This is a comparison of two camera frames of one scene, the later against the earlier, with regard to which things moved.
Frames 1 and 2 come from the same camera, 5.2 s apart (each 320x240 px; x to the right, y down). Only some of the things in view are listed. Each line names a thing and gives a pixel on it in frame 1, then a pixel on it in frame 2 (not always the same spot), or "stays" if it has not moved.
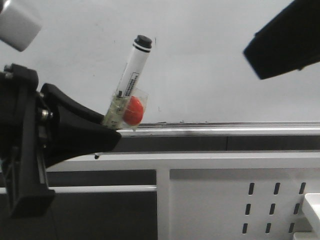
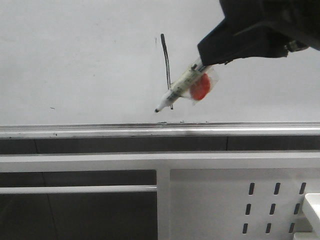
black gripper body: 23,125 → 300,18
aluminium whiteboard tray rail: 218,129 stays
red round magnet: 134,112 → 200,88
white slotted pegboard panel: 238,204 stays
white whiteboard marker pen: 114,117 → 197,84
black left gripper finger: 77,131 → 222,44
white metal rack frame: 163,162 stays
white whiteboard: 196,71 stays
